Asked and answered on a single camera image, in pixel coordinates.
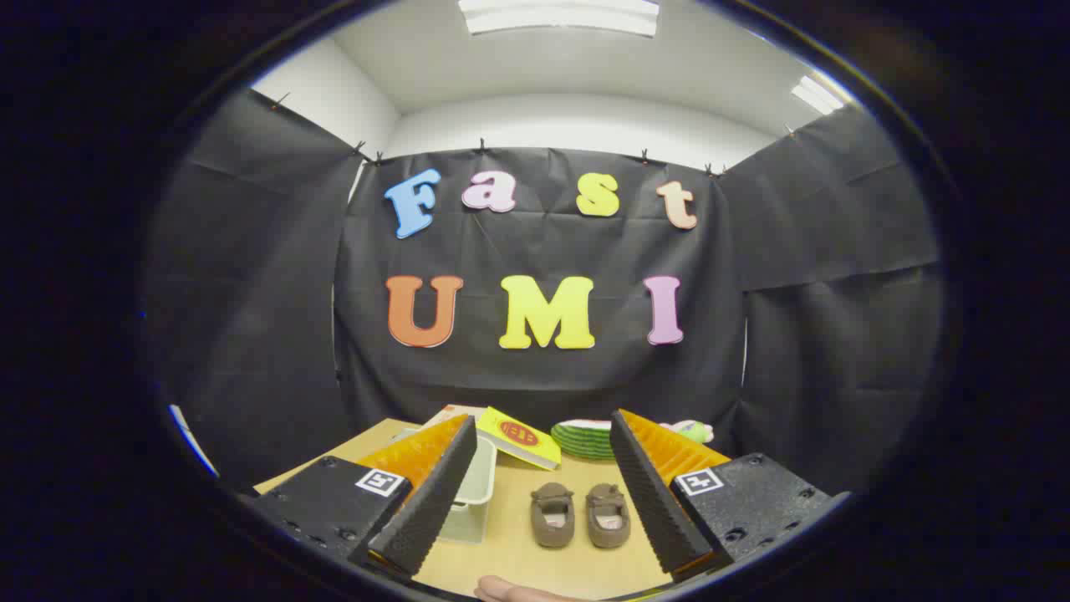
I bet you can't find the large ceiling light panel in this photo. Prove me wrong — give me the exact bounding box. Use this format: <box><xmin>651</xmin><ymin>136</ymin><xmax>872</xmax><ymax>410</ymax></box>
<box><xmin>457</xmin><ymin>0</ymin><xmax>661</xmax><ymax>38</ymax></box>

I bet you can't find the pink green plush toy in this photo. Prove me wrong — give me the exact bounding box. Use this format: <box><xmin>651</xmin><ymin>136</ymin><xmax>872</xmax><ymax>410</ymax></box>
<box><xmin>660</xmin><ymin>420</ymin><xmax>716</xmax><ymax>445</ymax></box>

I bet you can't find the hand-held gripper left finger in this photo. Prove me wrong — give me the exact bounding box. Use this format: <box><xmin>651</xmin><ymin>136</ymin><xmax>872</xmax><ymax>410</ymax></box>
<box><xmin>247</xmin><ymin>413</ymin><xmax>479</xmax><ymax>579</ymax></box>

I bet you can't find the small ceiling light panel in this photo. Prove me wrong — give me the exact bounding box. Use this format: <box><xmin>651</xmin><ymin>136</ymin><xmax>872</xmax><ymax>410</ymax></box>
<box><xmin>791</xmin><ymin>75</ymin><xmax>847</xmax><ymax>116</ymax></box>

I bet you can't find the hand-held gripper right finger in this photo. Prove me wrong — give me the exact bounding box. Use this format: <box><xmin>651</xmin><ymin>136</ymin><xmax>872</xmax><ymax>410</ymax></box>
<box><xmin>609</xmin><ymin>409</ymin><xmax>849</xmax><ymax>578</ymax></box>

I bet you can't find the beige book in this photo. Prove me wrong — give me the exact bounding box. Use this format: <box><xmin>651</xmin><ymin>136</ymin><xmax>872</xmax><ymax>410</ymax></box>
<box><xmin>422</xmin><ymin>405</ymin><xmax>487</xmax><ymax>429</ymax></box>

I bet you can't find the cream fabric storage box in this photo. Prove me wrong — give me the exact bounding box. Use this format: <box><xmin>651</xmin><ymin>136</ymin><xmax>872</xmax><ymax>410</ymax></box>
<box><xmin>393</xmin><ymin>426</ymin><xmax>499</xmax><ymax>545</ymax></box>

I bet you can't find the brown fuzzy shoe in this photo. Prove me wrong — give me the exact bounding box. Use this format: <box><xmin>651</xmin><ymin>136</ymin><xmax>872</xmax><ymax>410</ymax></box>
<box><xmin>585</xmin><ymin>483</ymin><xmax>632</xmax><ymax>549</ymax></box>
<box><xmin>530</xmin><ymin>482</ymin><xmax>576</xmax><ymax>549</ymax></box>

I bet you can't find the watermelon plush toy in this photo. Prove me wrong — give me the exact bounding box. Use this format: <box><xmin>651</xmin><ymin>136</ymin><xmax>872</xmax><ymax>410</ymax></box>
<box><xmin>551</xmin><ymin>420</ymin><xmax>619</xmax><ymax>462</ymax></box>

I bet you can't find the yellow book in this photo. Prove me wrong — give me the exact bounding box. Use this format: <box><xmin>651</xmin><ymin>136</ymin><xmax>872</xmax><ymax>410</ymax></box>
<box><xmin>476</xmin><ymin>406</ymin><xmax>563</xmax><ymax>472</ymax></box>

